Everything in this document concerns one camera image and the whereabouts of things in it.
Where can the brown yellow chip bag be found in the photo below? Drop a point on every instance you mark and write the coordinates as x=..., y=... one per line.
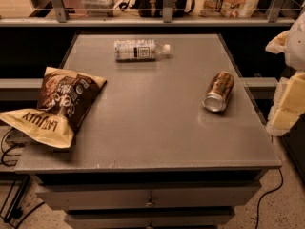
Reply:
x=64, y=100

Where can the black backpack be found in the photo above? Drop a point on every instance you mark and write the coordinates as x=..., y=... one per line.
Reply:
x=154, y=8

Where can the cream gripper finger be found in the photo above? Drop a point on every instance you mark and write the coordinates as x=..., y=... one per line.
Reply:
x=289, y=104
x=278, y=44

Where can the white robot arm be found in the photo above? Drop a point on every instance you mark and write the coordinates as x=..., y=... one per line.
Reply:
x=295, y=51

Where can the colourful snack bag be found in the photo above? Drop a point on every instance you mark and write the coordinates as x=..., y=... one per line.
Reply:
x=229, y=8

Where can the clear plastic water bottle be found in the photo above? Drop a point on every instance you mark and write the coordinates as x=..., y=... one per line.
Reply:
x=139, y=49

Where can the grey metal shelf rail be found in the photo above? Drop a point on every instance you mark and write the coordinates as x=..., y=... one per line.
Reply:
x=70, y=13

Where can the grey drawer cabinet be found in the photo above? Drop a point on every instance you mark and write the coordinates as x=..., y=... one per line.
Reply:
x=148, y=154

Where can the orange soda can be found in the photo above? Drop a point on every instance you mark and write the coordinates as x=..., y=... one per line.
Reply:
x=218, y=92

